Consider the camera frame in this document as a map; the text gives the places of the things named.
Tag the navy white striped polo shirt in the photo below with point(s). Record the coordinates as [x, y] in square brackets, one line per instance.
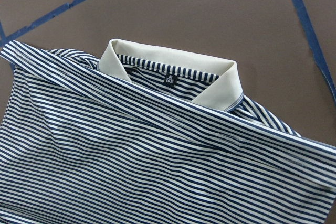
[148, 134]

